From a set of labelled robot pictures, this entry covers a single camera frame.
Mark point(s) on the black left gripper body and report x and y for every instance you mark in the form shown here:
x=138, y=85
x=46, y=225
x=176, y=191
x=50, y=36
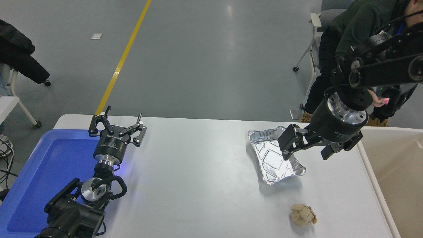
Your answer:
x=110, y=147

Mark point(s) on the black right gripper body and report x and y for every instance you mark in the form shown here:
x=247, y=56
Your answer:
x=330, y=129

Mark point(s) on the silver foil tray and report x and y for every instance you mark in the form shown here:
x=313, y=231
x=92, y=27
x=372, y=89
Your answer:
x=271, y=158

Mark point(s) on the colourful puzzle cube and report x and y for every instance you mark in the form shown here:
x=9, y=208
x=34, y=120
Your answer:
x=385, y=100

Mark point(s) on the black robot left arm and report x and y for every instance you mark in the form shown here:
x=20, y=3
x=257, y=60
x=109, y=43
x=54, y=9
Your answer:
x=72, y=215

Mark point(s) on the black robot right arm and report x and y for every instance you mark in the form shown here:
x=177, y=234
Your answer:
x=390, y=69

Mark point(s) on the person's right hand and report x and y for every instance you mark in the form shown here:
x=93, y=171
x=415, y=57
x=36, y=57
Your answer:
x=376, y=98

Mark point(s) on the large pale bin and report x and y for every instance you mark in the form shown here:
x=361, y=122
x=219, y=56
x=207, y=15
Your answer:
x=396, y=172

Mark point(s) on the blue plastic tray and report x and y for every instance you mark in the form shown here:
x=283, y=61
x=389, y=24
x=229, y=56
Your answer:
x=43, y=165

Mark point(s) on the crumpled tan paper ball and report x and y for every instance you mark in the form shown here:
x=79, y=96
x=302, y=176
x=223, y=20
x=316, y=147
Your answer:
x=302, y=215

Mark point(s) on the small white side table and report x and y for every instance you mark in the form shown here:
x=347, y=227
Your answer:
x=7, y=107

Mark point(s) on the white grey wheeled chair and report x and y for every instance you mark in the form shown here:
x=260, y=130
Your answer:
x=315, y=19

